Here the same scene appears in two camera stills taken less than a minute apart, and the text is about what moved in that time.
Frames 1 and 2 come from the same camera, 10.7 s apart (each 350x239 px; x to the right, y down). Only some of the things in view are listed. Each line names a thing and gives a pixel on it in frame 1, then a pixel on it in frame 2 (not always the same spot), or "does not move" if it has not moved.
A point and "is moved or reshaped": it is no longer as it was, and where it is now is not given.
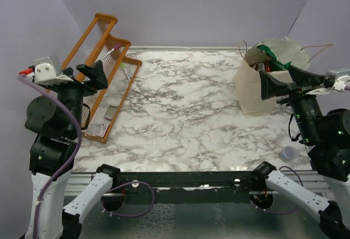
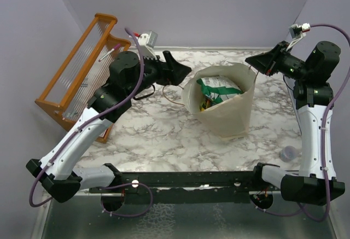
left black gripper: [95, 71] to [171, 70]
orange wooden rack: [105, 106] does not move
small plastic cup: [288, 154] does not move
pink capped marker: [111, 50] does not move
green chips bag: [276, 64] is moved or reshaped
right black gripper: [304, 82] to [269, 62]
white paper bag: [246, 79] to [229, 119]
